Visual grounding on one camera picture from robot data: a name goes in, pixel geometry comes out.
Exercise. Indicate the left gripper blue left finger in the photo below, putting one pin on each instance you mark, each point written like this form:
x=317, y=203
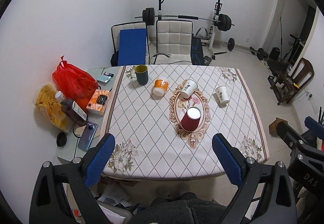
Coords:
x=96, y=158

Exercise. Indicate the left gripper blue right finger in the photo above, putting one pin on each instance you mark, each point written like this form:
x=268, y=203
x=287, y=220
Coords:
x=230, y=158

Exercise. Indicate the red ribbed paper cup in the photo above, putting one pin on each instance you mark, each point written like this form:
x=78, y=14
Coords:
x=191, y=119

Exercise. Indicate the white paper cup right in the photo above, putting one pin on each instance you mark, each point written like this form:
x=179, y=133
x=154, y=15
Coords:
x=222, y=96

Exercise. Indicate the orange white paper cup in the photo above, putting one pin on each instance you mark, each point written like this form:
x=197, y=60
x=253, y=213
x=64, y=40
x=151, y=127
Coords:
x=160, y=87

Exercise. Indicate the smartphone on side table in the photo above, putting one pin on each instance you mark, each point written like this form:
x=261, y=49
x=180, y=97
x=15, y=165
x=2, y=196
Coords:
x=87, y=136

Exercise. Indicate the glass side table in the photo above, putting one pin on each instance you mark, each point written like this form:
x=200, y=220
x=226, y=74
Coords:
x=71, y=150

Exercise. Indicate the black round lid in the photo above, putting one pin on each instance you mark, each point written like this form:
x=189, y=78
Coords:
x=61, y=139

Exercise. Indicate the small brown wooden box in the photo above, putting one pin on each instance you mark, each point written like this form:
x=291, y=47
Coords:
x=273, y=125

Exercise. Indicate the brown liquid bottle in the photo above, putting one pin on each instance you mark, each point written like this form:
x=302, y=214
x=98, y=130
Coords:
x=72, y=109

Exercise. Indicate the orange tissue box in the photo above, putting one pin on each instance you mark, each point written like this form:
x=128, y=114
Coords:
x=98, y=102

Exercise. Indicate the dark fuzzy clothing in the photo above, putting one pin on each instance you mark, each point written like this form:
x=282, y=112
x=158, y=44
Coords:
x=186, y=208

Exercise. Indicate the patterned floral tablecloth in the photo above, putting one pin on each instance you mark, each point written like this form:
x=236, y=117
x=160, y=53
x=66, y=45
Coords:
x=164, y=129

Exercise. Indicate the dark wooden chair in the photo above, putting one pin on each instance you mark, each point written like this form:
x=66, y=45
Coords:
x=287, y=86

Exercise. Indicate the bag of yellow chips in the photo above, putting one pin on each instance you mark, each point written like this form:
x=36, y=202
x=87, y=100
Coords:
x=51, y=108

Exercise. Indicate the red plastic bag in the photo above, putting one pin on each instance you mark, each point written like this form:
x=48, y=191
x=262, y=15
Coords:
x=74, y=83

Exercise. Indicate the light blue small box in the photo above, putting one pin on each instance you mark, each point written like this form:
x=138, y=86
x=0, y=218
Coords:
x=103, y=79

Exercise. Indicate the small dark gadget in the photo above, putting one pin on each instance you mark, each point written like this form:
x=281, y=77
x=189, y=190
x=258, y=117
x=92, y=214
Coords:
x=108, y=74

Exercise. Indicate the dark green mug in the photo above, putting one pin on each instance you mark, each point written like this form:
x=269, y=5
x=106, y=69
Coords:
x=141, y=72

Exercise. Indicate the small barbell on floor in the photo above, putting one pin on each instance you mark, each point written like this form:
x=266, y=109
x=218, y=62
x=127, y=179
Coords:
x=260, y=53

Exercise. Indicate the blue flat board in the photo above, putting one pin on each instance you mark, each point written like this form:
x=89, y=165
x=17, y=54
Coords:
x=132, y=47

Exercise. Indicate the white weight bench rack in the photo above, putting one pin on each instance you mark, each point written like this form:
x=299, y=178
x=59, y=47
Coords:
x=210, y=33

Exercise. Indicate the white chair with blue board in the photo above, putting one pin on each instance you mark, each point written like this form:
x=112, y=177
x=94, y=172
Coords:
x=115, y=31

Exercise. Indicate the barbell with black plates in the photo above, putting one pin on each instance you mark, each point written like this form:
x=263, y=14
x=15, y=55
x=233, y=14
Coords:
x=223, y=22

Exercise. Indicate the white padded chair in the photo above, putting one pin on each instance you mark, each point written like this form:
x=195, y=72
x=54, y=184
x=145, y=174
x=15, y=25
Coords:
x=173, y=42

